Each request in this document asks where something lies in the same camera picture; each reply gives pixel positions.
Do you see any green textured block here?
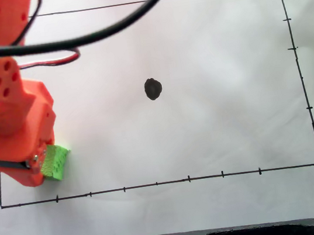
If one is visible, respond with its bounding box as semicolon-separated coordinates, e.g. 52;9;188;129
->
37;141;75;183

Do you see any red black servo cable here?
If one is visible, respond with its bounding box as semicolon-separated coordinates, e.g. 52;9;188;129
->
16;47;82;73

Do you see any black dot mark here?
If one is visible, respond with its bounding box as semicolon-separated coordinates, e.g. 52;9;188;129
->
143;76;165;102

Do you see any thin black cable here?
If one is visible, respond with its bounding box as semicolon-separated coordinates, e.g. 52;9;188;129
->
6;0;49;47

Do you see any thick black cable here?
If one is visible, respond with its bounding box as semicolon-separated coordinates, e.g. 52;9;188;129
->
0;0;186;61

